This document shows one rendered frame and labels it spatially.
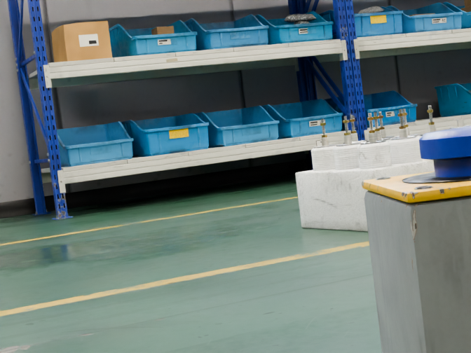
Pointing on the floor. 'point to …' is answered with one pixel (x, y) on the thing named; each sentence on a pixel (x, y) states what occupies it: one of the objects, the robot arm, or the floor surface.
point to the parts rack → (272, 52)
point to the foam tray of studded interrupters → (343, 195)
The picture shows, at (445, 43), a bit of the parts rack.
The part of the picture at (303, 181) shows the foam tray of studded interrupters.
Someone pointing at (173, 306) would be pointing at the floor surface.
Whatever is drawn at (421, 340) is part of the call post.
